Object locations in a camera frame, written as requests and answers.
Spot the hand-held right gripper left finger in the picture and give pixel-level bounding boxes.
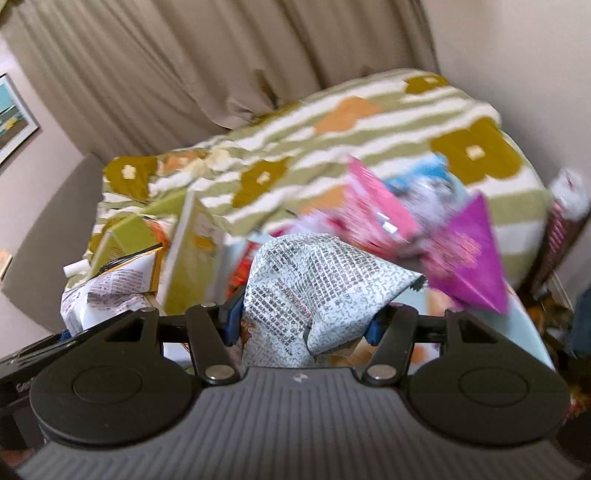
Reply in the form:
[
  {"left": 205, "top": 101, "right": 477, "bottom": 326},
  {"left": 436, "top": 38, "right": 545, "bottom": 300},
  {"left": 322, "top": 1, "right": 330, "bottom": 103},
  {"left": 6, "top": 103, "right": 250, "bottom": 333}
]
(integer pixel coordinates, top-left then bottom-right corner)
[{"left": 69, "top": 288, "right": 246, "bottom": 385}]

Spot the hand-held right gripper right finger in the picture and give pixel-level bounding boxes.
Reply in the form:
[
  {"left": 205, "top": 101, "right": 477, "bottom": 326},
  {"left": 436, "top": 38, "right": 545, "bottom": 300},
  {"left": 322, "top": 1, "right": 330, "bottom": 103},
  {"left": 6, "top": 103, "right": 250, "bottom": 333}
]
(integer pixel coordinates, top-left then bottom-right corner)
[{"left": 362, "top": 303, "right": 513, "bottom": 387}]

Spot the green cardboard box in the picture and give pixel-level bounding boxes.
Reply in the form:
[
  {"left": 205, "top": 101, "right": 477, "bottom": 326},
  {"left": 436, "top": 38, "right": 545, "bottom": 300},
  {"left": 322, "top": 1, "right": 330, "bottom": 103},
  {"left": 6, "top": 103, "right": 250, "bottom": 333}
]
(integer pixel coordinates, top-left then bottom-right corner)
[{"left": 89, "top": 189, "right": 228, "bottom": 315}]

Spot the silver printed snack packet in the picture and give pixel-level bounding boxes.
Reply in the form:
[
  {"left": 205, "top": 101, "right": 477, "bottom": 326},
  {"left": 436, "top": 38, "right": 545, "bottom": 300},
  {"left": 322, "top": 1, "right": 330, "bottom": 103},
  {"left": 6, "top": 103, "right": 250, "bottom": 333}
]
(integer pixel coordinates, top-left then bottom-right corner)
[{"left": 241, "top": 233, "right": 426, "bottom": 368}]

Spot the white printed snack packet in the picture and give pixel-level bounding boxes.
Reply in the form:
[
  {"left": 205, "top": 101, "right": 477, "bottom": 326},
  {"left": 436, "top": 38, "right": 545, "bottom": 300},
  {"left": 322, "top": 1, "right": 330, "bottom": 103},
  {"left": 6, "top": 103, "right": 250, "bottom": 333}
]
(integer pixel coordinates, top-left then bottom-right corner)
[{"left": 60, "top": 268, "right": 161, "bottom": 337}]

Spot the light blue daisy box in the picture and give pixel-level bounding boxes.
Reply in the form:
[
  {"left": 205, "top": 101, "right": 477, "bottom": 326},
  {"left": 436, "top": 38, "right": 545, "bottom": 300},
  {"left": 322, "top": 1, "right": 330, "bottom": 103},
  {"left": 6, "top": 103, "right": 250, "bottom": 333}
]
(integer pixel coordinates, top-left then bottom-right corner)
[{"left": 222, "top": 231, "right": 556, "bottom": 372}]

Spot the purple snack packet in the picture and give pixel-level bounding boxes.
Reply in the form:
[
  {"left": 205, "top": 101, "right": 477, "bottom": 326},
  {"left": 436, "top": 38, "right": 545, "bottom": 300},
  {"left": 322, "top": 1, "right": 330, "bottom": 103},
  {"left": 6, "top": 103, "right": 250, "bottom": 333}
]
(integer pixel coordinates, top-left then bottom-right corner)
[{"left": 421, "top": 191, "right": 509, "bottom": 316}]

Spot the pink snack packet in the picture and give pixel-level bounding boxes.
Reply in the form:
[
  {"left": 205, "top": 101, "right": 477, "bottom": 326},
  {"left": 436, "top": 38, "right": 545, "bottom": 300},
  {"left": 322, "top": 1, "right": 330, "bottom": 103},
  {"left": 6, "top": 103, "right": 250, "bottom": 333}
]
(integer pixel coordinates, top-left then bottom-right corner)
[{"left": 341, "top": 156, "right": 422, "bottom": 260}]

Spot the blue white snack packet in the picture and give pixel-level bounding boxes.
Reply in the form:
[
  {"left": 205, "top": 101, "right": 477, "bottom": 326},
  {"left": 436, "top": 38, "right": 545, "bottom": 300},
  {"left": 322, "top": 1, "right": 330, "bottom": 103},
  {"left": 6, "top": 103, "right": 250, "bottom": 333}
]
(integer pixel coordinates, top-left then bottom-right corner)
[{"left": 383, "top": 154, "right": 465, "bottom": 220}]

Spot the floral striped blanket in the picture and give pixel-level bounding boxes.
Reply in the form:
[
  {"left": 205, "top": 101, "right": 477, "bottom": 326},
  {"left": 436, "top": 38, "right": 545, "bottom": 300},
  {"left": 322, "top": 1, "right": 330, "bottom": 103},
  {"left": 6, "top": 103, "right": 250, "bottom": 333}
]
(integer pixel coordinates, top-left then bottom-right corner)
[{"left": 62, "top": 68, "right": 553, "bottom": 324}]

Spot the patterned fabric bundle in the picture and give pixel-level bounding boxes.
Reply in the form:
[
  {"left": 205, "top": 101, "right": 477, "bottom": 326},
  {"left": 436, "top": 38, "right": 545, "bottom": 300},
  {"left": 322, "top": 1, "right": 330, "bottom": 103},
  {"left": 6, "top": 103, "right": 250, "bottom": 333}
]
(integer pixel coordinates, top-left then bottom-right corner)
[{"left": 530, "top": 167, "right": 591, "bottom": 297}]

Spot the beige curtain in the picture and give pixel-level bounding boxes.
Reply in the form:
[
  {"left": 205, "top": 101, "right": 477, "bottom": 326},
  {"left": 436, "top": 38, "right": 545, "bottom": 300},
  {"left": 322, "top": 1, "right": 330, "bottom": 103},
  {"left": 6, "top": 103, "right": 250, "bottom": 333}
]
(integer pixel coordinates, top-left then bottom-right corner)
[{"left": 0, "top": 0, "right": 440, "bottom": 161}]

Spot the grey upholstered bed frame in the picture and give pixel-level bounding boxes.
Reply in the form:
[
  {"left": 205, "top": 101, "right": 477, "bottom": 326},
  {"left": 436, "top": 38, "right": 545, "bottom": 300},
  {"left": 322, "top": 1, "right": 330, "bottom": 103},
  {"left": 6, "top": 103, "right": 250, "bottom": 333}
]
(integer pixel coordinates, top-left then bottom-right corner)
[{"left": 0, "top": 154, "right": 108, "bottom": 358}]

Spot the framed wall picture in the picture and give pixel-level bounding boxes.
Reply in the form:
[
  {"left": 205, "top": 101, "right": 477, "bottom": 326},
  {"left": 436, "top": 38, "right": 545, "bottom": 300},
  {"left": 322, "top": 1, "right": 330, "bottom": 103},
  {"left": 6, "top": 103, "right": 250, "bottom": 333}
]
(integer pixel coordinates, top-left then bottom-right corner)
[{"left": 0, "top": 73, "right": 42, "bottom": 168}]

